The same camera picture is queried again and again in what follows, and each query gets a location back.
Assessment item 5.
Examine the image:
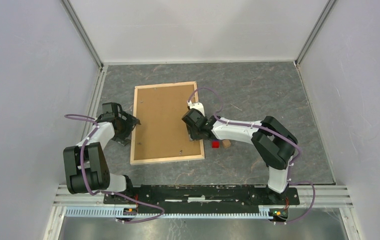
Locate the small wooden cube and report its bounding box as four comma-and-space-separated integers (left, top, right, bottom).
222, 139, 231, 149

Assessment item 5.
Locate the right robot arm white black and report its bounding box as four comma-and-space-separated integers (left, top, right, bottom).
182, 108, 301, 204

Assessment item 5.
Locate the brown cardboard backing board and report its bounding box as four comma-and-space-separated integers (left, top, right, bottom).
133, 84, 204, 161

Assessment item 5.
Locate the red and purple block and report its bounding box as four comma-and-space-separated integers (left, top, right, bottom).
211, 140, 220, 149

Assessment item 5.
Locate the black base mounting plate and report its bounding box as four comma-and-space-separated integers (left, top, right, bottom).
103, 184, 300, 215

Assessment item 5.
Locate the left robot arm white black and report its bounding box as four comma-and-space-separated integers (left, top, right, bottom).
63, 102, 140, 204

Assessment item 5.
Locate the light wooden picture frame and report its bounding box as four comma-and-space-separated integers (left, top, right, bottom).
130, 81, 206, 166

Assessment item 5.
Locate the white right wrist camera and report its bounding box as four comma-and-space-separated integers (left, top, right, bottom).
187, 101, 206, 116

